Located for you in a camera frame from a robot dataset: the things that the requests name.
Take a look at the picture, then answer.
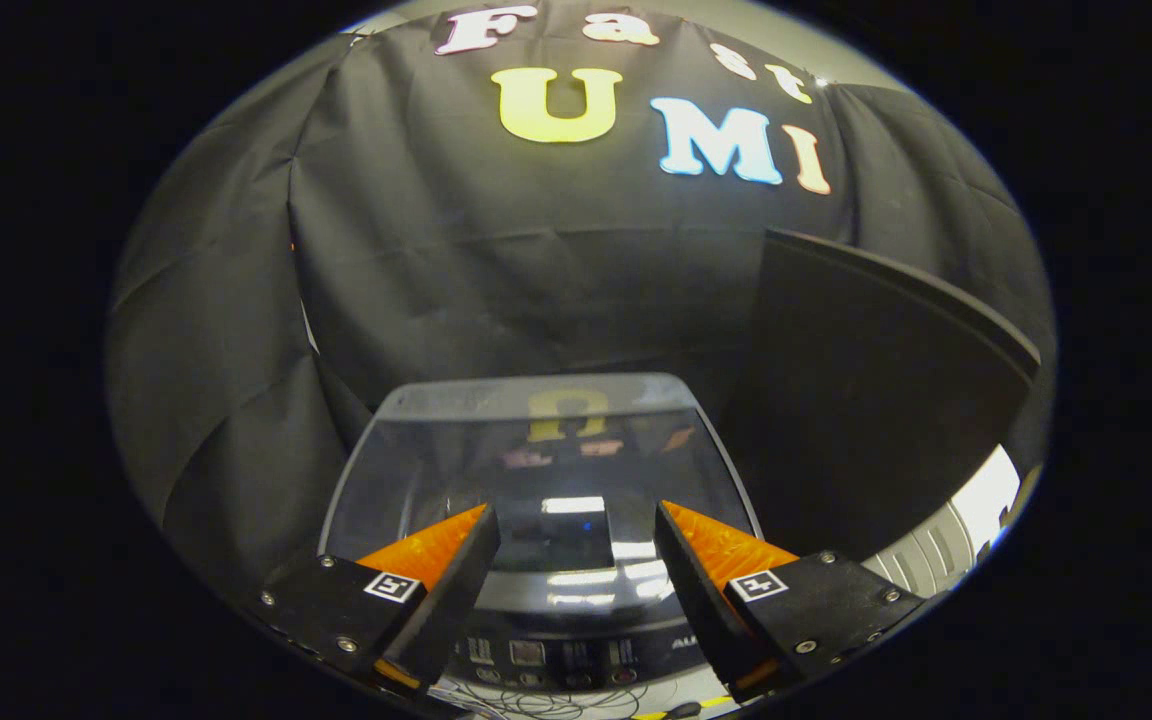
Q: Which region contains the tangle of thin cables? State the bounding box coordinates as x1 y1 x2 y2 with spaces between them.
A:
431 672 727 720

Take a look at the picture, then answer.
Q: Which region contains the grey washing machine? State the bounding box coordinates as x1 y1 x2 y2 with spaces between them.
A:
319 373 767 693

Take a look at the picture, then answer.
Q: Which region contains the black backdrop cloth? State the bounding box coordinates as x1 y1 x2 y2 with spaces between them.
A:
104 5 1057 591

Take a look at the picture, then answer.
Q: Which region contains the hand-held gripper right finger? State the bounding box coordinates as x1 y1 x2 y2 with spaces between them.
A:
654 500 932 701

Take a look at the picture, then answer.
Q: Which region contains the beige cabinet with dark top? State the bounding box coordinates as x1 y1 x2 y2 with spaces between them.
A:
736 228 1045 599

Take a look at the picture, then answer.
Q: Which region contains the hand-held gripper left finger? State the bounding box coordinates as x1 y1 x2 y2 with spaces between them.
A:
241 503 502 699

